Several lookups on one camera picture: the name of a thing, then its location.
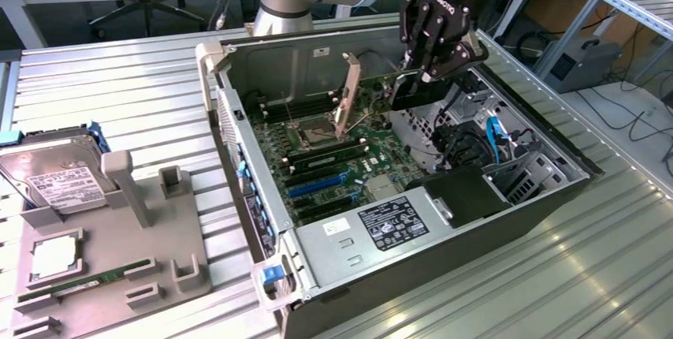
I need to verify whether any metal disk bay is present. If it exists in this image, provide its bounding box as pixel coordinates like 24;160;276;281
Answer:
481;145;572;207

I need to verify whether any metal socket cover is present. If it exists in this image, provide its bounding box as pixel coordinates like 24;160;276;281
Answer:
329;51;365;138

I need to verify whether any black low-profile graphics card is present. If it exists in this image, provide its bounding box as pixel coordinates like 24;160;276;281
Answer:
389;70;455;112

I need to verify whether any silver power supply unit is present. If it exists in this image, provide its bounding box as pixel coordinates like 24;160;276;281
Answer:
292;185;455;291

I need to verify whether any blue case latch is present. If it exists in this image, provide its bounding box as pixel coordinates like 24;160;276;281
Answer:
262;266;287;285

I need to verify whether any black expansion slot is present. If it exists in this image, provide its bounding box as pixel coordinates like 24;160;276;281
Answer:
302;201;360;224

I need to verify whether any green motherboard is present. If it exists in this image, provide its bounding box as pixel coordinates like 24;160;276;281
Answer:
247;74;421;229

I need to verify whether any grey black PC case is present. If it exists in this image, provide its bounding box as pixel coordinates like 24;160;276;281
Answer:
194;13;607;339

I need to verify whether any blue expansion slot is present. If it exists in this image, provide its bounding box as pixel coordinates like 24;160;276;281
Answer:
286;175;344;199

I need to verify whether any black office chair base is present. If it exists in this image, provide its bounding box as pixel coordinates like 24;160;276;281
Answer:
87;0;207;39

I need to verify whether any green RAM stick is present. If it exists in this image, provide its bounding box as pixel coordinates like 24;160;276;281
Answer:
291;143;367;170
18;258;152;304

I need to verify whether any grey plastic parts rack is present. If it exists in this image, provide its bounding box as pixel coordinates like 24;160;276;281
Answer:
10;149;212;339

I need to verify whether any silver CPU chip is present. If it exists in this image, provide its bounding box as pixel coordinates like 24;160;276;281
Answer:
30;236;82;279

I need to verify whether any CPU socket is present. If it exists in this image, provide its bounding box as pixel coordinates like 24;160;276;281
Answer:
294;117;352;149

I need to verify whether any aluminium profile frame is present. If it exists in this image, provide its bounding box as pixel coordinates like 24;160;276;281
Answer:
531;0;673;91

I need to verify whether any grey equipment box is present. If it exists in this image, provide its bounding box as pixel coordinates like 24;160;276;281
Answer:
545;34;625;95

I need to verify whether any silver chipset heatsink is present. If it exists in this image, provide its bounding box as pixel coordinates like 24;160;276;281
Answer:
365;176;401;199

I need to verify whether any hard disk with blue caddy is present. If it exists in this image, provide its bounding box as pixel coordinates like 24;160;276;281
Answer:
0;120;112;214

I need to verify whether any blue disk wire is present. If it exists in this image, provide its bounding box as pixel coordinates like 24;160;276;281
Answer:
487;115;507;167

